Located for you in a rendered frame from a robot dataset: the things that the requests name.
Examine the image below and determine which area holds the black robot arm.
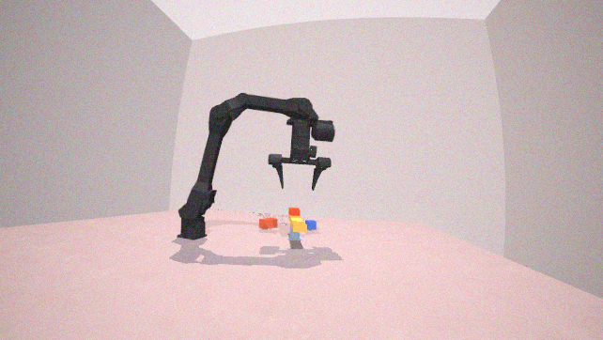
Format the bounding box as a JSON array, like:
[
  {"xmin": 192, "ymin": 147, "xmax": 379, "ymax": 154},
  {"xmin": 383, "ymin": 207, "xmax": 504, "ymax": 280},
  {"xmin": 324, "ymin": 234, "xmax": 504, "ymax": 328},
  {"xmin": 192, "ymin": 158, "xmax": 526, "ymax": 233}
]
[{"xmin": 177, "ymin": 93, "xmax": 335, "ymax": 240}]

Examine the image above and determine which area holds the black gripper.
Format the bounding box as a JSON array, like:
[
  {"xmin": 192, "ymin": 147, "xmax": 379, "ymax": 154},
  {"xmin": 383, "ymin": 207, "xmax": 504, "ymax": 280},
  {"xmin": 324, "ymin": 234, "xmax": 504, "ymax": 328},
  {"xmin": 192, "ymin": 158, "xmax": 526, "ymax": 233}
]
[{"xmin": 268, "ymin": 136, "xmax": 332, "ymax": 191}]

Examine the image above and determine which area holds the orange-red block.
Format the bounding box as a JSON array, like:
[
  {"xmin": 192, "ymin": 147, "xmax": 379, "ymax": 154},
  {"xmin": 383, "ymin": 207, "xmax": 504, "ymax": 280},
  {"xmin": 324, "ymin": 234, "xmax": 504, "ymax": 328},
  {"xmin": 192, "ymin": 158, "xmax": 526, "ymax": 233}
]
[{"xmin": 259, "ymin": 218, "xmax": 277, "ymax": 229}]

